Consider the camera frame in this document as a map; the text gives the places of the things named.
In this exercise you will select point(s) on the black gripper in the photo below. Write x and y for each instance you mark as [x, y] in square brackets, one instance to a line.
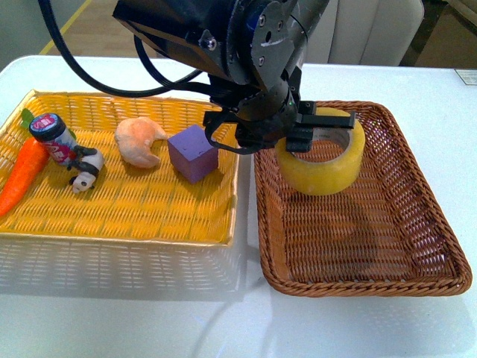
[266, 117]

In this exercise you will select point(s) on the clear tape roll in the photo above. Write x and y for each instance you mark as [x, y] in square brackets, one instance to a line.
[327, 177]

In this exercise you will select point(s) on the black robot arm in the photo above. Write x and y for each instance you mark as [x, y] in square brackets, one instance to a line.
[252, 52]

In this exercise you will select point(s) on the brown wicker basket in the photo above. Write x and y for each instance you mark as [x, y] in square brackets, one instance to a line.
[386, 235]

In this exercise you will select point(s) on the yellow wicker basket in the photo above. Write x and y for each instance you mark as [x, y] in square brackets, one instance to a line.
[137, 229]

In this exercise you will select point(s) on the purple foam cube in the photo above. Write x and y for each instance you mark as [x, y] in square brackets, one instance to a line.
[191, 154]

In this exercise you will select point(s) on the right grey chair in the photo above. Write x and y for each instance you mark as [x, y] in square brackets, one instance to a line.
[375, 33]

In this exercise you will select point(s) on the toy croissant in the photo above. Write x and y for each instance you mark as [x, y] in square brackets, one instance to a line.
[135, 137]

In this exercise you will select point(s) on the white label sticker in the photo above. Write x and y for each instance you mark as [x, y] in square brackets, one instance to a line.
[468, 76]

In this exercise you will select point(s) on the panda figurine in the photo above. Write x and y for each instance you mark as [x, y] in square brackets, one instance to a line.
[88, 163]

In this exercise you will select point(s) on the small printed can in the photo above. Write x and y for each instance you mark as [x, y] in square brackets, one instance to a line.
[51, 131]

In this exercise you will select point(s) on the orange toy carrot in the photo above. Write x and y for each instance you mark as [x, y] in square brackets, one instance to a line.
[31, 160]

